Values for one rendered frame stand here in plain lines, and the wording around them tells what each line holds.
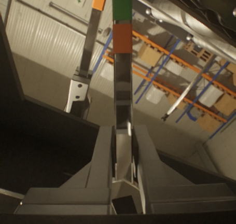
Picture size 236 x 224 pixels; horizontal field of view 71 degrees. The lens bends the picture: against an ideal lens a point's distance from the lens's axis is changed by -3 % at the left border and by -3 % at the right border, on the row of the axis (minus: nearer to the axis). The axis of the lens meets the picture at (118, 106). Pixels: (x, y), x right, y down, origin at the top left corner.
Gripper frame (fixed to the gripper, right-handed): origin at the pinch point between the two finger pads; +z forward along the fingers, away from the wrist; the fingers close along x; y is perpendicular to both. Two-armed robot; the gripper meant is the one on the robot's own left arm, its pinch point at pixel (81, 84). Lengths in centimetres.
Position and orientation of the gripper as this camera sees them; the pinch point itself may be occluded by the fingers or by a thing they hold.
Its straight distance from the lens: 27.7
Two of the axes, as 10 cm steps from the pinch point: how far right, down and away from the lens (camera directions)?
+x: 0.7, -7.1, 7.0
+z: 3.1, -6.5, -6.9
